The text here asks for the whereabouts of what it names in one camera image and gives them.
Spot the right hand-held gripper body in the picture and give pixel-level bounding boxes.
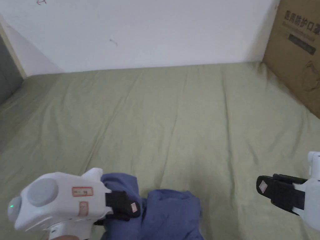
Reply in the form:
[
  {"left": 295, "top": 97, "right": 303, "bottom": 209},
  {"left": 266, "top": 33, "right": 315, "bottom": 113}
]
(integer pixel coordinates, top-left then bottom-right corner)
[{"left": 271, "top": 151, "right": 320, "bottom": 218}]

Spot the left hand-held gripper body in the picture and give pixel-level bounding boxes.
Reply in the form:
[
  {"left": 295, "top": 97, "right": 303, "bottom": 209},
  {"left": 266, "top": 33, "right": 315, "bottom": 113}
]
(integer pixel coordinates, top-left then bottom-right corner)
[{"left": 7, "top": 167, "right": 127, "bottom": 240}]

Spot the blue garment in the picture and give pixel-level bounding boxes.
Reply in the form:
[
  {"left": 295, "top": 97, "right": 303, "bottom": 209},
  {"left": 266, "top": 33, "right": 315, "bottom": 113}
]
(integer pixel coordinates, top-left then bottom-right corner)
[{"left": 100, "top": 172, "right": 203, "bottom": 240}]

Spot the bed with pale green sheet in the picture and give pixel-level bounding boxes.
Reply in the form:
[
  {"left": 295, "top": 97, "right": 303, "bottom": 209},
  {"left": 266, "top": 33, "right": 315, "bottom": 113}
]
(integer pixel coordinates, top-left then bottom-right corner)
[{"left": 0, "top": 61, "right": 320, "bottom": 240}]

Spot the brown cardboard carton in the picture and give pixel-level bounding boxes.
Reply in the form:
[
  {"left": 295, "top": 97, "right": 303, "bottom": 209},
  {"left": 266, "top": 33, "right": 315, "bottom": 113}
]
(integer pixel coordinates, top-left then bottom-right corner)
[{"left": 262, "top": 0, "right": 320, "bottom": 116}]

